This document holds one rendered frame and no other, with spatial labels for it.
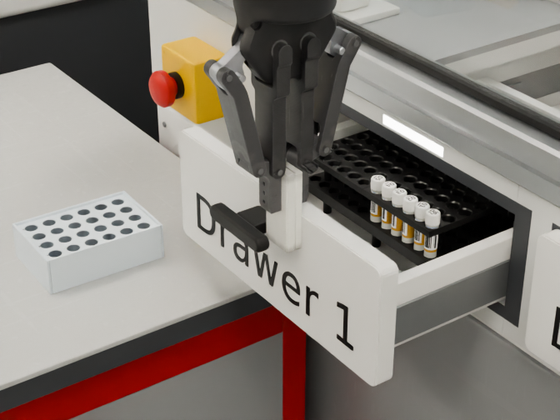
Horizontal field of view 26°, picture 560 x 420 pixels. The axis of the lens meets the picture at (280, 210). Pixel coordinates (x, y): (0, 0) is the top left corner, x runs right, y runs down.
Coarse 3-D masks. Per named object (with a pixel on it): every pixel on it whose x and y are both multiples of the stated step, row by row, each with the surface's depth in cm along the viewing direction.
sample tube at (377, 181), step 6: (372, 180) 104; (378, 180) 104; (384, 180) 104; (372, 186) 104; (378, 186) 104; (372, 192) 105; (378, 192) 104; (372, 204) 105; (372, 210) 105; (378, 210) 105; (372, 216) 106; (378, 216) 106
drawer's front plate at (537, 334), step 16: (544, 240) 93; (544, 256) 94; (544, 272) 94; (544, 288) 95; (544, 304) 95; (528, 320) 97; (544, 320) 96; (528, 336) 98; (544, 336) 96; (544, 352) 97
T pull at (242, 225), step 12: (216, 204) 100; (216, 216) 100; (228, 216) 99; (240, 216) 99; (252, 216) 99; (264, 216) 99; (228, 228) 99; (240, 228) 97; (252, 228) 97; (264, 228) 98; (240, 240) 98; (252, 240) 96; (264, 240) 96
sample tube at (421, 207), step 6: (420, 204) 100; (426, 204) 100; (420, 210) 100; (426, 210) 100; (414, 216) 101; (420, 216) 100; (414, 228) 101; (414, 234) 102; (420, 234) 101; (414, 240) 102; (420, 240) 101; (414, 246) 102; (420, 246) 102
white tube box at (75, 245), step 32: (32, 224) 120; (64, 224) 120; (96, 224) 120; (128, 224) 120; (160, 224) 120; (32, 256) 117; (64, 256) 115; (96, 256) 117; (128, 256) 119; (160, 256) 121; (64, 288) 116
